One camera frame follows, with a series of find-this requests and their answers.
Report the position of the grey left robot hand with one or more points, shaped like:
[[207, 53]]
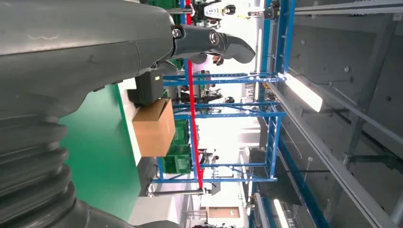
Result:
[[78, 47]]

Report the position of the black carrying case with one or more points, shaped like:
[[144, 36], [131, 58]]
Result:
[[148, 88]]

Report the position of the white table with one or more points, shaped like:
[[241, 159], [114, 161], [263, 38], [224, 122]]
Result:
[[130, 126]]

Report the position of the green table mat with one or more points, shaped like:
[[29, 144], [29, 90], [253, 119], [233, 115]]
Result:
[[97, 151]]

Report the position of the brown cardboard box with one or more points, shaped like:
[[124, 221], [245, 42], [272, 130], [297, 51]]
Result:
[[156, 132]]

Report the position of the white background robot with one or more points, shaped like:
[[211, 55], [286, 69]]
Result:
[[215, 9]]

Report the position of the green plastic crate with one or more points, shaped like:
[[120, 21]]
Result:
[[181, 157]]

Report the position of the ceiling strip light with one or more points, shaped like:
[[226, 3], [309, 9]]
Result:
[[281, 214], [303, 93]]

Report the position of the red metal post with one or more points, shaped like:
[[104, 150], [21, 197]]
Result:
[[195, 135]]

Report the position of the blue metal rack frame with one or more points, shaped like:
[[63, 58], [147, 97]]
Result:
[[274, 132]]

